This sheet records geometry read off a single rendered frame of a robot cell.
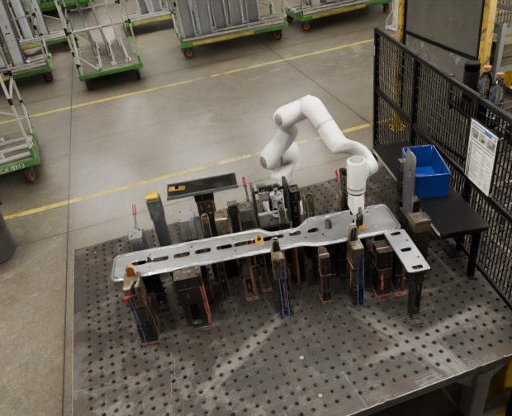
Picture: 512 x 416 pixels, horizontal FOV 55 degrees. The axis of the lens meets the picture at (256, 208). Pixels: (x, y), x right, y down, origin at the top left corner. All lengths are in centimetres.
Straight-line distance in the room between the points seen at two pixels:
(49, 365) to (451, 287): 250
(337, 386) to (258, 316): 53
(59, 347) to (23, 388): 33
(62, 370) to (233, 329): 147
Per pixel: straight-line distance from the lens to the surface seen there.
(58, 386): 343
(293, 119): 235
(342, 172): 239
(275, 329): 235
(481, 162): 236
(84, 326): 264
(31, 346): 376
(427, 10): 481
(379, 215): 246
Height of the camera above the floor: 243
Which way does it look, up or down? 34 degrees down
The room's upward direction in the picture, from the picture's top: 8 degrees counter-clockwise
